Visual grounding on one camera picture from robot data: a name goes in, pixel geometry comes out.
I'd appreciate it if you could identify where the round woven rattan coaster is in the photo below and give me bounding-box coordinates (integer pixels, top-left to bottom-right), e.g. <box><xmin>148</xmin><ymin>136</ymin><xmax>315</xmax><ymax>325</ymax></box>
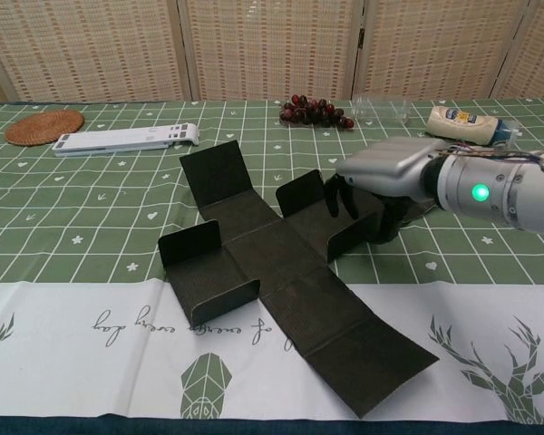
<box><xmin>5</xmin><ymin>111</ymin><xmax>85</xmax><ymax>147</ymax></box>

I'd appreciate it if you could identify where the black foldable cardboard box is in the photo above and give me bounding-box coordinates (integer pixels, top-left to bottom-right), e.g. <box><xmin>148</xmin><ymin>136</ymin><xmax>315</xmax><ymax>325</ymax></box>
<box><xmin>157</xmin><ymin>140</ymin><xmax>441</xmax><ymax>421</ymax></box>

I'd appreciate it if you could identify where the mayonnaise squeeze bottle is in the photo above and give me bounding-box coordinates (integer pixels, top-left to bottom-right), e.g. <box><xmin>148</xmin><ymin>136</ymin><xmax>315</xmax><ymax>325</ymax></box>
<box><xmin>424</xmin><ymin>106</ymin><xmax>522</xmax><ymax>149</ymax></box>

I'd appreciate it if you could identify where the clear plastic cup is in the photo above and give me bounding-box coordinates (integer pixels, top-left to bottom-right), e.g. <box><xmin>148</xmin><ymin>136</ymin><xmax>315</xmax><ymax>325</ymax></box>
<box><xmin>349</xmin><ymin>92</ymin><xmax>413</xmax><ymax>126</ymax></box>

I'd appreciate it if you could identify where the white folding laptop stand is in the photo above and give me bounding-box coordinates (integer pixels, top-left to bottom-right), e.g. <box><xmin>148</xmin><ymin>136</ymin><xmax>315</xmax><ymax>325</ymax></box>
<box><xmin>53</xmin><ymin>122</ymin><xmax>200</xmax><ymax>159</ymax></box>

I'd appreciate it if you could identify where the green checked deer tablecloth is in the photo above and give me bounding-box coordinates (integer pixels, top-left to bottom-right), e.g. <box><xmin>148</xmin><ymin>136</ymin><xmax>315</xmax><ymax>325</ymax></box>
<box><xmin>0</xmin><ymin>97</ymin><xmax>544</xmax><ymax>435</ymax></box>

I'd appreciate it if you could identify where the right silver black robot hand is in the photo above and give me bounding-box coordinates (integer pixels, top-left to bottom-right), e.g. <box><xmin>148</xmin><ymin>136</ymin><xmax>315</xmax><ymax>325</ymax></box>
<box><xmin>324</xmin><ymin>137</ymin><xmax>450</xmax><ymax>246</ymax></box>

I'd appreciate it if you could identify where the bunch of dark red grapes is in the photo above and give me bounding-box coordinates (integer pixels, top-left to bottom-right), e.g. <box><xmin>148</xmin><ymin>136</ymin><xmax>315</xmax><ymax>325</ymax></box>
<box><xmin>279</xmin><ymin>93</ymin><xmax>355</xmax><ymax>131</ymax></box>

